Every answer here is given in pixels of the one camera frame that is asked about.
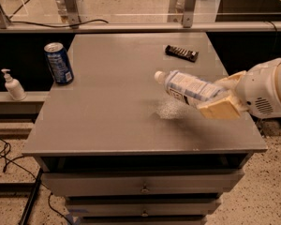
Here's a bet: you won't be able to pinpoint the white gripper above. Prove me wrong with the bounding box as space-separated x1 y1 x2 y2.
197 63 281 119

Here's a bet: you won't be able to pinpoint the blue plastic water bottle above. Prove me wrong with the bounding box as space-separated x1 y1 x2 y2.
155 70 227 107

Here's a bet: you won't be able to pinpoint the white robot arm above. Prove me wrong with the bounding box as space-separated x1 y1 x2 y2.
197 58 281 119

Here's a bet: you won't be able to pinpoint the black rxbar chocolate wrapper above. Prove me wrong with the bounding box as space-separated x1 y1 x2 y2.
165 45 199 63

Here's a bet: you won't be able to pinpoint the white pump lotion bottle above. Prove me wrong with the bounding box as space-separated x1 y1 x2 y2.
1 68 26 100

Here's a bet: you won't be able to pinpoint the grey drawer cabinet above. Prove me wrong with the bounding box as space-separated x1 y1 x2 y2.
23 33 266 225

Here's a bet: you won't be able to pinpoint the upper drawer round knob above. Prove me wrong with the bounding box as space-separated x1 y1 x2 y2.
140 187 149 194

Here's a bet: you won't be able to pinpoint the drawer round knob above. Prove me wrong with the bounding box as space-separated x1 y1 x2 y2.
141 210 149 218
140 187 149 194

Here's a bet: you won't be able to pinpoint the lower drawer round knob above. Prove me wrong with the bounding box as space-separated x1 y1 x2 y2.
141 210 149 218

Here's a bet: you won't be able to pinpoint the blue soda can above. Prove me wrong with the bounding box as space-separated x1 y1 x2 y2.
44 42 74 85

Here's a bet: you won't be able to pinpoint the right metal post bracket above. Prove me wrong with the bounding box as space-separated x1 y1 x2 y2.
167 0 200 29

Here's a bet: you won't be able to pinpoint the metal post bracket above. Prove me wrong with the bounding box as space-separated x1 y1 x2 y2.
167 0 200 29
55 0 81 28

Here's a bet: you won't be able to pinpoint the black cable on rail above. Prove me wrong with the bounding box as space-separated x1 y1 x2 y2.
8 18 110 29

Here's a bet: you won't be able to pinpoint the left metal post bracket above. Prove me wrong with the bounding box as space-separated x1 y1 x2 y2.
55 0 81 28

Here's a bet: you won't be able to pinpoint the black floor cables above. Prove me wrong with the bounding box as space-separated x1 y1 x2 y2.
0 128 73 225

